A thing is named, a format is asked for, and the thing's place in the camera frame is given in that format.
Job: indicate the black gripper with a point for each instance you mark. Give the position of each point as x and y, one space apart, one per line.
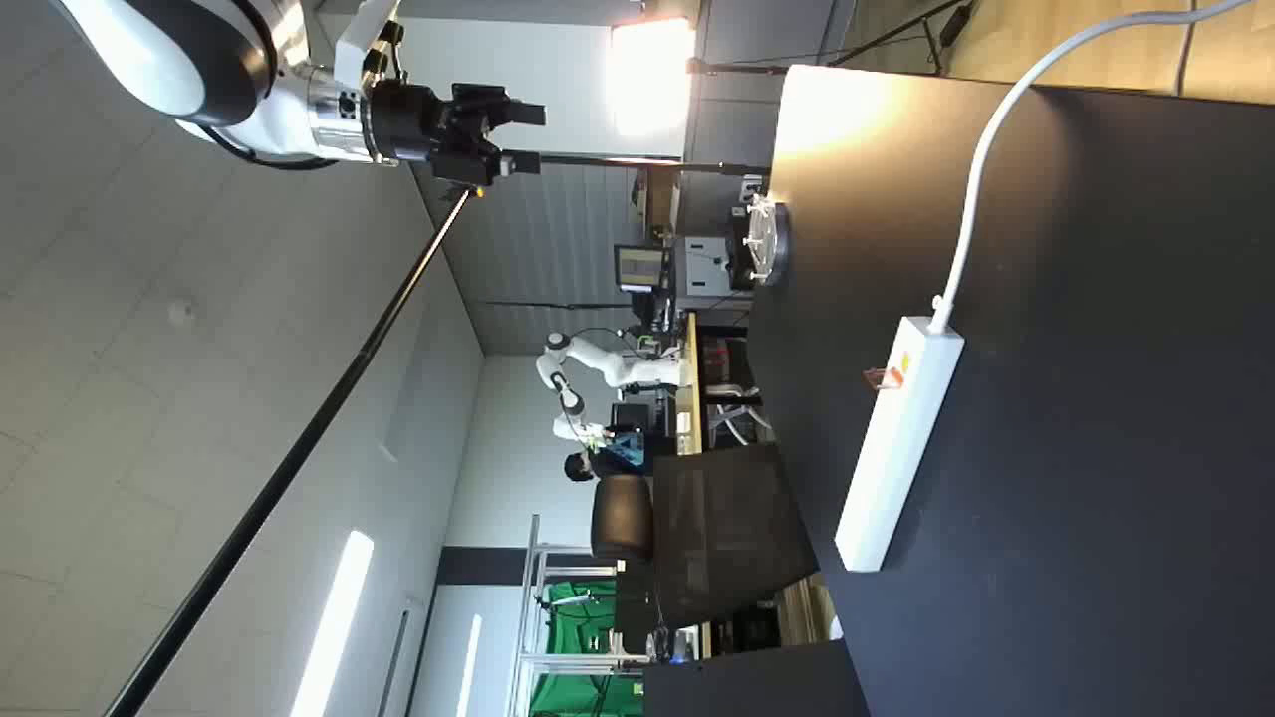
432 130

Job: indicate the white power strip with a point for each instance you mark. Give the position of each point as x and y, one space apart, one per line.
900 443

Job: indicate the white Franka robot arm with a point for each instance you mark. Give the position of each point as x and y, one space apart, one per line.
174 59

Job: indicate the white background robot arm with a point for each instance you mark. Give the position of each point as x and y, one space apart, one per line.
592 364

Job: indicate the thin black horizontal rod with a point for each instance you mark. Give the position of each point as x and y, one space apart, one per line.
653 166

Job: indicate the grey computer monitor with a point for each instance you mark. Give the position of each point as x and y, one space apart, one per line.
638 269

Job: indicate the round black and white device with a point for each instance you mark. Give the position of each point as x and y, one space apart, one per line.
768 240

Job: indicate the wooden background desk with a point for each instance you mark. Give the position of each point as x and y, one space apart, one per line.
692 382

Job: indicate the long black tripod pole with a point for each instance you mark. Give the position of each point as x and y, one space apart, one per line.
283 464

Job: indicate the green storage crate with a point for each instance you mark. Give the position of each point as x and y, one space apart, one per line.
584 695
577 603

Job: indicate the long ceiling light strip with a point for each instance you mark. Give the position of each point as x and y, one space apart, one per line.
333 624

